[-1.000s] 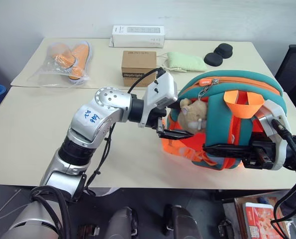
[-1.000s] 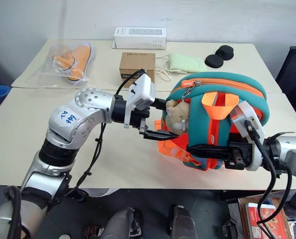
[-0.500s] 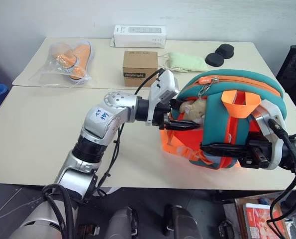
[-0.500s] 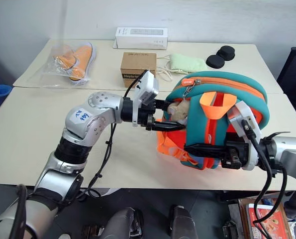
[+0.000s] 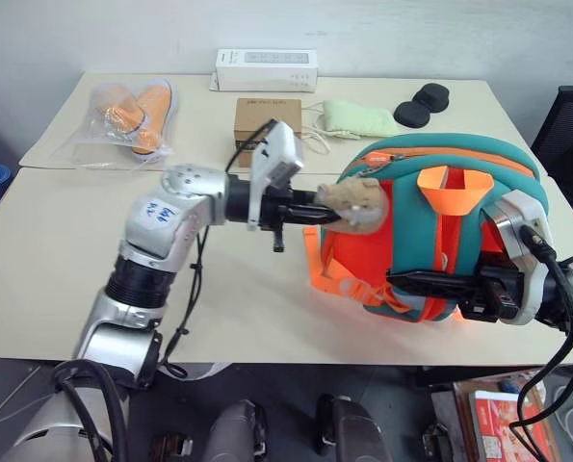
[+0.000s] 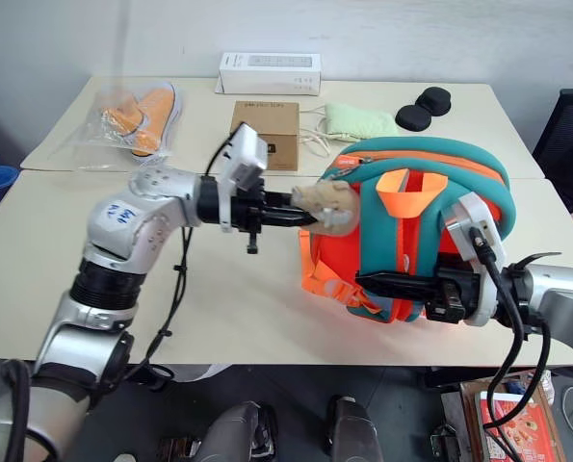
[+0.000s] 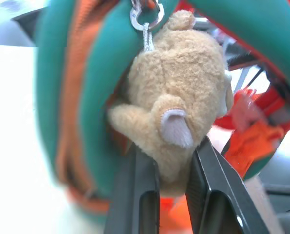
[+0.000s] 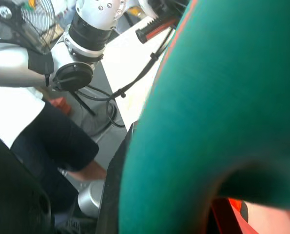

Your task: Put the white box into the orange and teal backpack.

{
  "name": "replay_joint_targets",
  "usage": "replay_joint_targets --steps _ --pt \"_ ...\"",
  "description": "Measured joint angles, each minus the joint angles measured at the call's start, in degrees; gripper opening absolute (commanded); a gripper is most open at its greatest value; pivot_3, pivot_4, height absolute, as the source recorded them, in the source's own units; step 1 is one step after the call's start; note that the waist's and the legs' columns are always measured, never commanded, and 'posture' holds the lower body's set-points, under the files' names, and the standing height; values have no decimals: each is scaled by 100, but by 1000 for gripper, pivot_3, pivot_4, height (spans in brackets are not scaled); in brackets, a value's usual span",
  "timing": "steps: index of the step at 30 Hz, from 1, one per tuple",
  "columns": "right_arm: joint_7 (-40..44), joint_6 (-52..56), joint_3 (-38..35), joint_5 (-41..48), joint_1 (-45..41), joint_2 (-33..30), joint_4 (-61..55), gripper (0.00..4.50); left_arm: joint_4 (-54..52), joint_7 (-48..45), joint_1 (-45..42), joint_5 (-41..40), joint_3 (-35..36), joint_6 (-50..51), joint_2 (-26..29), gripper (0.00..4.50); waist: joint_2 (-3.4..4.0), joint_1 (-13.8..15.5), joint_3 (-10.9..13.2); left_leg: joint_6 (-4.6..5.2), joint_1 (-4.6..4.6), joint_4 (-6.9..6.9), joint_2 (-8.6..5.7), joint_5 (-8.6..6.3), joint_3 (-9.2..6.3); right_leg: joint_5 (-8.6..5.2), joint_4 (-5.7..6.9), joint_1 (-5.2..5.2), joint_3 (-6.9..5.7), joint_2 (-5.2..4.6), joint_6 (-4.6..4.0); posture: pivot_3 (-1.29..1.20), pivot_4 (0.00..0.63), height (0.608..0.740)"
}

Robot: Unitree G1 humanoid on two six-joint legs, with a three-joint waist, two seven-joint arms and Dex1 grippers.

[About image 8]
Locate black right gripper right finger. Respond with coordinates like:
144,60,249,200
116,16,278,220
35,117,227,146
95,122,135,234

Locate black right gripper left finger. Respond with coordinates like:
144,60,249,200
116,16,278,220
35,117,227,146
0,128,52,234

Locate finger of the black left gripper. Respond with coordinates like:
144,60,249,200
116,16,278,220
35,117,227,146
135,19,177,45

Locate orange and teal backpack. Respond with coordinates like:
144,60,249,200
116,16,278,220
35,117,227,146
118,0,290,234

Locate silver robot body cylinder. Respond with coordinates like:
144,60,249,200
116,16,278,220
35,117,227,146
77,179,105,218

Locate person in black shorts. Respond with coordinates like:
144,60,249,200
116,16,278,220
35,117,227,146
0,84,108,234

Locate small red block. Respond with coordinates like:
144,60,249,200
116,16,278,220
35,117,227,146
49,97,72,116

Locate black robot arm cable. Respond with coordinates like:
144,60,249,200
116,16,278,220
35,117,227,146
71,25,176,129

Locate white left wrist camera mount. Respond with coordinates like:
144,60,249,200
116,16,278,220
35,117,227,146
75,0,127,31

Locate black wire-guard fan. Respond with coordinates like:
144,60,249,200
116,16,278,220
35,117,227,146
0,0,58,56

